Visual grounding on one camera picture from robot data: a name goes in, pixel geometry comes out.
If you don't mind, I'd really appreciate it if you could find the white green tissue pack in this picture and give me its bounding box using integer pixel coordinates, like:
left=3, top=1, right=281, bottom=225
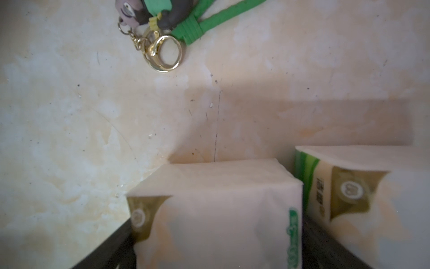
left=127, top=159, right=303, bottom=269
left=295, top=145, right=430, bottom=269

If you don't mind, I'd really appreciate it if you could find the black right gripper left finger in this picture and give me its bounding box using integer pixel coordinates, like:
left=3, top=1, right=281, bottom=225
left=72, top=219, right=136, bottom=269

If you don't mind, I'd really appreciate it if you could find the green sloth figure keychain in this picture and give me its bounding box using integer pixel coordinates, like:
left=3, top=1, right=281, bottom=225
left=115, top=0, right=263, bottom=73

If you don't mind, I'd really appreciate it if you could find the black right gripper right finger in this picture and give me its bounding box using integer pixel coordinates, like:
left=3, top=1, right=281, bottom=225
left=302, top=215, right=370, bottom=269

